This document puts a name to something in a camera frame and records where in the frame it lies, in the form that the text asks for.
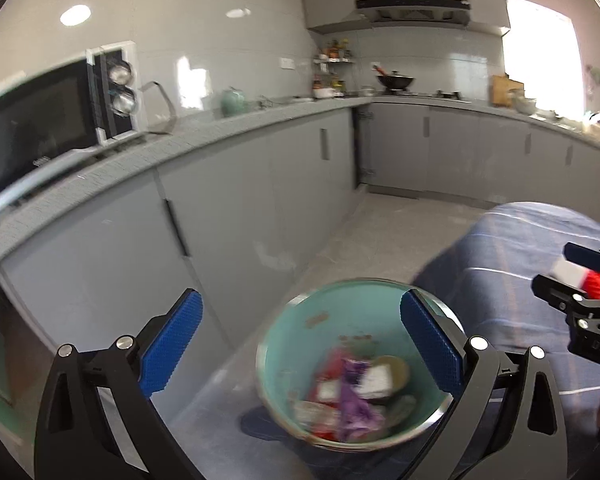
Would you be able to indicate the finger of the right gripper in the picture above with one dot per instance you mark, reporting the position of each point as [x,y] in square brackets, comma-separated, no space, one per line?
[564,297]
[582,256]

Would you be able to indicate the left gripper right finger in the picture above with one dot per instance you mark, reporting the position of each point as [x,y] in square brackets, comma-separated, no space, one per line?
[505,419]

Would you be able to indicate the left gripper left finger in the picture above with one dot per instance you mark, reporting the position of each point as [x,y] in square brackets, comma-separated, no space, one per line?
[97,420]

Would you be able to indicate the white foam sponge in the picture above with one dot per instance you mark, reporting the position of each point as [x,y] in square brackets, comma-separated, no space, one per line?
[569,273]

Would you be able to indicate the teal trash bin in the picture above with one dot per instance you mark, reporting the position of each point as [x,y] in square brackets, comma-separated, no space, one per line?
[338,368]

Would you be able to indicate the blue plaid tablecloth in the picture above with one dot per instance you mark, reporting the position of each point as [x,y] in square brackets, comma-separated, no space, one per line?
[485,278]

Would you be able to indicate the purple snack wrapper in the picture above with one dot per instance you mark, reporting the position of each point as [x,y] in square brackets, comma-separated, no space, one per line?
[357,417]

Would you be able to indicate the grey pot with lid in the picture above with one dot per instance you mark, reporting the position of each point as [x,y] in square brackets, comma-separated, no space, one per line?
[521,103]

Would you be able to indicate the wooden cutting board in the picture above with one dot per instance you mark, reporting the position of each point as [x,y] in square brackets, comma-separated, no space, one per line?
[502,89]

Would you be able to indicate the grey lower cabinets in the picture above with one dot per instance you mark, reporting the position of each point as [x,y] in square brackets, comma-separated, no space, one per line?
[248,209]

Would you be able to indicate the black wok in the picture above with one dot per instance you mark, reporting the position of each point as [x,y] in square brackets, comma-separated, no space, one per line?
[392,82]

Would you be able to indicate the microwave oven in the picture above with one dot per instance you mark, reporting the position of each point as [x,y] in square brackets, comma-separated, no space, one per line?
[57,119]

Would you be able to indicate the black range hood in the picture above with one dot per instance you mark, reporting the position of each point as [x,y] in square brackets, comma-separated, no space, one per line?
[440,12]

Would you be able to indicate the metal spice rack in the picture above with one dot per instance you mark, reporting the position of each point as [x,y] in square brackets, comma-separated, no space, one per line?
[332,67]

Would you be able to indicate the white bowl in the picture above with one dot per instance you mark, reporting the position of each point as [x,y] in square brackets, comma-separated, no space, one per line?
[325,93]

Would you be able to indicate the green ceramic teapot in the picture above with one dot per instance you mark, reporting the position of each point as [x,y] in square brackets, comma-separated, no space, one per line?
[233,102]

